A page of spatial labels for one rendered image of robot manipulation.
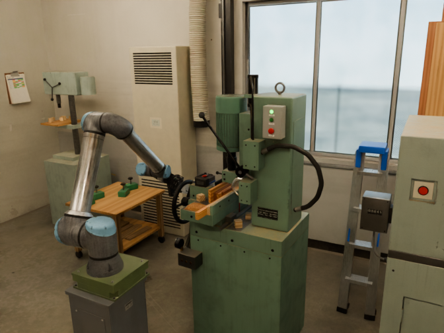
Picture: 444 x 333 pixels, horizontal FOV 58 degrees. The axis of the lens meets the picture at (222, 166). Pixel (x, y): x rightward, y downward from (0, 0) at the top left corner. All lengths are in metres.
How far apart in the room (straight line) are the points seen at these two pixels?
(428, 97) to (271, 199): 1.49
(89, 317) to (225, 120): 1.26
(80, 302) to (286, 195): 1.20
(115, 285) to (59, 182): 2.39
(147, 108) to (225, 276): 1.99
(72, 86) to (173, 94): 1.05
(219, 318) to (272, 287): 0.46
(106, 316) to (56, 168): 2.40
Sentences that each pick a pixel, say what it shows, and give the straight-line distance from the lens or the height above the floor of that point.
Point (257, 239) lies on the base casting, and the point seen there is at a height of 0.78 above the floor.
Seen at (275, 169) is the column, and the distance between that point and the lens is 2.10.
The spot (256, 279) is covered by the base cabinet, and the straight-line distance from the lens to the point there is 2.27.
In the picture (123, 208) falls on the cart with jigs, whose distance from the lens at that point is 3.36.
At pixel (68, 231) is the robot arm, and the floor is 0.85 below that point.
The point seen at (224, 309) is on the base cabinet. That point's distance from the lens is 2.50.
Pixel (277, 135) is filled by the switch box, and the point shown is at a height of 1.34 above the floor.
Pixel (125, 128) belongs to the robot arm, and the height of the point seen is 1.35.
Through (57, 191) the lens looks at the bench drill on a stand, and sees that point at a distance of 4.44.
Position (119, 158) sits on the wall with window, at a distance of 4.59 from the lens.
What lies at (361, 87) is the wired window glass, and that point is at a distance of 3.41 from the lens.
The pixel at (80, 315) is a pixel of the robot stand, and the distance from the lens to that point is 2.35.
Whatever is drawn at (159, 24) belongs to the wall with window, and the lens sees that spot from 4.06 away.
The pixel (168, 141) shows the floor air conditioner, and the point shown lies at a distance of 3.75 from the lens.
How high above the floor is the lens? 1.73
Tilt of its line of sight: 16 degrees down
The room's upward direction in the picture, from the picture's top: 1 degrees counter-clockwise
